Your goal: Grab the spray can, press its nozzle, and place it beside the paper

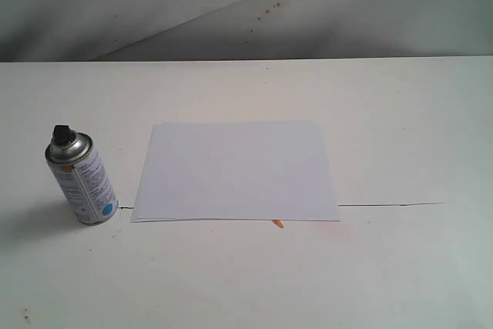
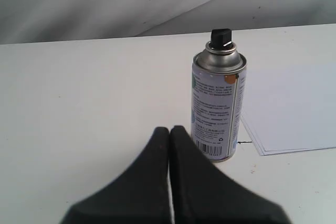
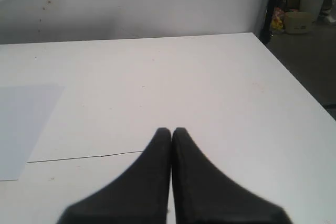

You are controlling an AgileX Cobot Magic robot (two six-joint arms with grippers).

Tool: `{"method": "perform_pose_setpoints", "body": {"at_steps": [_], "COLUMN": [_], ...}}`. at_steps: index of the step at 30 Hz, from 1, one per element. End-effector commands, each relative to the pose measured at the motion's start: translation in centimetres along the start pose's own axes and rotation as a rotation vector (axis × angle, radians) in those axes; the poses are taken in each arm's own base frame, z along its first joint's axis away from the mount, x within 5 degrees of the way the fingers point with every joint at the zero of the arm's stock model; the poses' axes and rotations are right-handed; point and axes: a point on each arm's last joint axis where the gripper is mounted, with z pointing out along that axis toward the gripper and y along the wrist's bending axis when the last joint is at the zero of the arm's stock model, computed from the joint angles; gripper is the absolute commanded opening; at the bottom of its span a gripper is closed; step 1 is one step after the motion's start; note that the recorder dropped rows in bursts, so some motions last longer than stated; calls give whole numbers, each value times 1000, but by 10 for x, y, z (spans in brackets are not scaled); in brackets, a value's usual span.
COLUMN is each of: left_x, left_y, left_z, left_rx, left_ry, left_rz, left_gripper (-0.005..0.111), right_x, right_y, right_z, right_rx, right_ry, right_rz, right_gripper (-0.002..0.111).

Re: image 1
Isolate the white backdrop sheet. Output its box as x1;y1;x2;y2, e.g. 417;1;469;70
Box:
1;0;492;62

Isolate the white paper sheet stack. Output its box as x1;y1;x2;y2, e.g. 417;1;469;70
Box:
132;121;340;222

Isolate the white spray paint can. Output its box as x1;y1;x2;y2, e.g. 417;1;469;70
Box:
45;125;119;225

